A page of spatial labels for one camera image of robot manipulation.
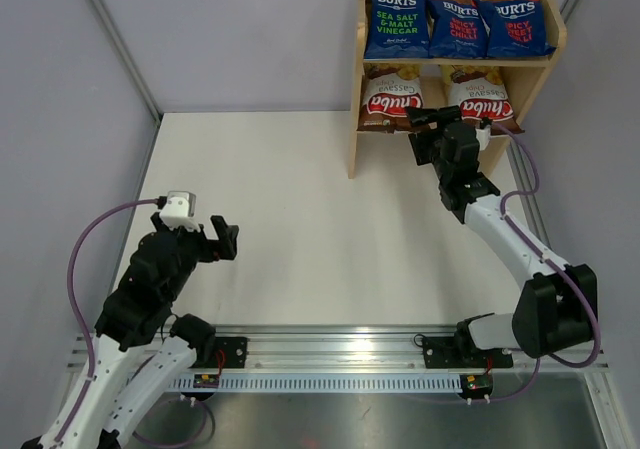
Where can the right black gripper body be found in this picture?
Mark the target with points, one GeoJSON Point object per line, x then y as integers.
{"type": "Point", "coordinates": [428, 146]}

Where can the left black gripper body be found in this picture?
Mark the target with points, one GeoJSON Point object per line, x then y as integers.
{"type": "Point", "coordinates": [195, 247]}

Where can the large Chuba cassava chips bag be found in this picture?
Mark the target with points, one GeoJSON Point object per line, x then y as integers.
{"type": "Point", "coordinates": [479, 92]}

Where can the blue Burts chilli bag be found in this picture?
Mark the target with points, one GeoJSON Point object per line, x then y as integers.
{"type": "Point", "coordinates": [516, 28]}
{"type": "Point", "coordinates": [458, 30]}

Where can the blue Burts sea salt bag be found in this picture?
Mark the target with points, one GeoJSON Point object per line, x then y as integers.
{"type": "Point", "coordinates": [398, 29]}

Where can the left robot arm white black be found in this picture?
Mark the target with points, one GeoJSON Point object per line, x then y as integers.
{"type": "Point", "coordinates": [108, 402]}

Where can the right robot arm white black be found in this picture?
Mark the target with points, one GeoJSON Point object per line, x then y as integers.
{"type": "Point", "coordinates": [556, 313]}

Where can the wooden two-tier shelf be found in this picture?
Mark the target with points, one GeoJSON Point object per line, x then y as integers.
{"type": "Point", "coordinates": [523, 78]}

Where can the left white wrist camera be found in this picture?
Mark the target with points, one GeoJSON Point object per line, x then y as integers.
{"type": "Point", "coordinates": [178, 211]}

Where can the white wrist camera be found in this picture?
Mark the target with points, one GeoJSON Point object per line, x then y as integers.
{"type": "Point", "coordinates": [483, 131]}
{"type": "Point", "coordinates": [178, 211]}

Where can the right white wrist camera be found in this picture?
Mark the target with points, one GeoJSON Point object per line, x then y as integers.
{"type": "Point", "coordinates": [483, 131]}

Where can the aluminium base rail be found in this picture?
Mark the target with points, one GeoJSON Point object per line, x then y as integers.
{"type": "Point", "coordinates": [322, 360]}

